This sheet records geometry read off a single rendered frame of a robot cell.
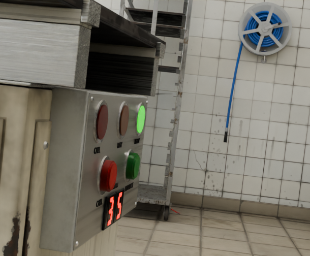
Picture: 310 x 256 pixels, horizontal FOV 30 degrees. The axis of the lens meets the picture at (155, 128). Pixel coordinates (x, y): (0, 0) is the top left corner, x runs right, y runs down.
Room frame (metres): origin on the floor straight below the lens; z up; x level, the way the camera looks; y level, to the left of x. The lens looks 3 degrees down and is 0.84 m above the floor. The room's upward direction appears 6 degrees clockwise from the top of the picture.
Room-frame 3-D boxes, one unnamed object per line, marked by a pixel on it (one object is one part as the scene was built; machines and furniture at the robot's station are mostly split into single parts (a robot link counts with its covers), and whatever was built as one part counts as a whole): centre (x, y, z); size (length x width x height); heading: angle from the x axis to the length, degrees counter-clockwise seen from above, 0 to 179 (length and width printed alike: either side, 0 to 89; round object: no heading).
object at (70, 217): (0.61, 0.05, 0.77); 0.24 x 0.04 x 0.14; 169
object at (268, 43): (4.56, -0.75, 1.10); 0.41 x 0.17 x 1.10; 86
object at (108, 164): (0.56, 0.04, 0.76); 0.03 x 0.02 x 0.03; 169
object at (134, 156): (0.66, 0.02, 0.76); 0.03 x 0.02 x 0.03; 169
